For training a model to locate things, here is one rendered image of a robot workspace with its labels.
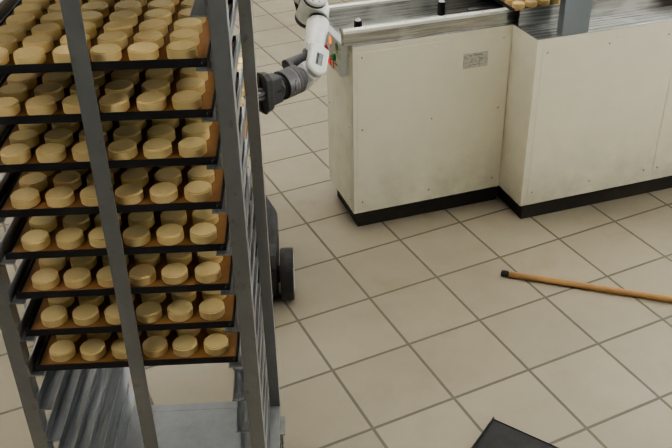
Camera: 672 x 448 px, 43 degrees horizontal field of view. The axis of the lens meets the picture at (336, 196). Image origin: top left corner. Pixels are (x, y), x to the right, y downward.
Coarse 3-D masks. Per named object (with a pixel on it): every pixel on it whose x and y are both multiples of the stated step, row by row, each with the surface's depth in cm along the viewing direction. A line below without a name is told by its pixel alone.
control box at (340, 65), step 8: (328, 32) 340; (336, 32) 339; (328, 40) 342; (336, 40) 332; (328, 48) 344; (344, 48) 329; (336, 56) 335; (344, 56) 331; (336, 64) 337; (344, 64) 333; (344, 72) 334
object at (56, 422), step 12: (72, 372) 195; (60, 384) 188; (72, 384) 191; (60, 396) 187; (72, 396) 188; (60, 408) 185; (48, 420) 178; (60, 420) 182; (48, 432) 178; (60, 432) 179
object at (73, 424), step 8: (80, 376) 203; (88, 376) 207; (80, 384) 203; (88, 384) 204; (80, 392) 202; (88, 392) 202; (80, 400) 200; (72, 408) 196; (80, 408) 197; (72, 416) 195; (80, 416) 195; (72, 424) 193; (80, 424) 193; (64, 432) 189; (72, 432) 191; (64, 440) 188; (72, 440) 189
